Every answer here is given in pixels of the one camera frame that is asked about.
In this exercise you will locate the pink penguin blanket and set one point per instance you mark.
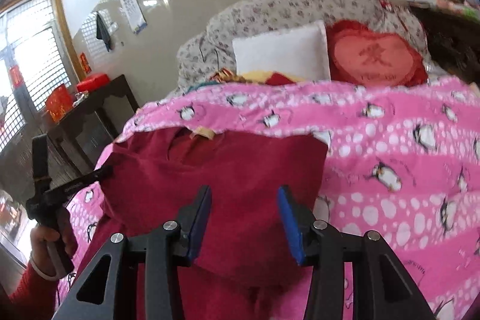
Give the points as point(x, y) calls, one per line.
point(400, 161)

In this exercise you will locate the red gift box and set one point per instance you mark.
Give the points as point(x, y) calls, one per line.
point(93, 82)

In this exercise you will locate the wall calendar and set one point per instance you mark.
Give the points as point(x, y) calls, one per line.
point(134, 15)

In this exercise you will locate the dark hanging cloth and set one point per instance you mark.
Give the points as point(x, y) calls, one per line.
point(102, 32)

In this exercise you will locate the window with lattice grille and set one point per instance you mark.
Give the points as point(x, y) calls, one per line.
point(35, 60)

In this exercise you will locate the orange yellow patterned blanket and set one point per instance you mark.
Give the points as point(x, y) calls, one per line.
point(271, 78)

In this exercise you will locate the orange red gift bag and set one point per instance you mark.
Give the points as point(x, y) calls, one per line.
point(59, 102)

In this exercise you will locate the red heart cushion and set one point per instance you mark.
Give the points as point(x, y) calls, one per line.
point(360, 56)

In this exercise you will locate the person left hand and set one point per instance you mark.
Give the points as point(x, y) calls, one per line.
point(44, 254)

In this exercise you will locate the floral quilt bundle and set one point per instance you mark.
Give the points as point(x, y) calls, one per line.
point(211, 50)

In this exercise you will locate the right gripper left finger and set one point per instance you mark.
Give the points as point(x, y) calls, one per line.
point(107, 287)

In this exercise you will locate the red wall sticker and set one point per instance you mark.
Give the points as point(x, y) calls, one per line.
point(84, 63)

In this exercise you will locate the white pillow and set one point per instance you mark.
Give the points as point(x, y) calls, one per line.
point(300, 52)

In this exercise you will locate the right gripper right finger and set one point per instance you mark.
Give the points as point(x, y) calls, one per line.
point(382, 287)

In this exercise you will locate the dark carved headboard cabinet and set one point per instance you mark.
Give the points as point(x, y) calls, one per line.
point(452, 31)

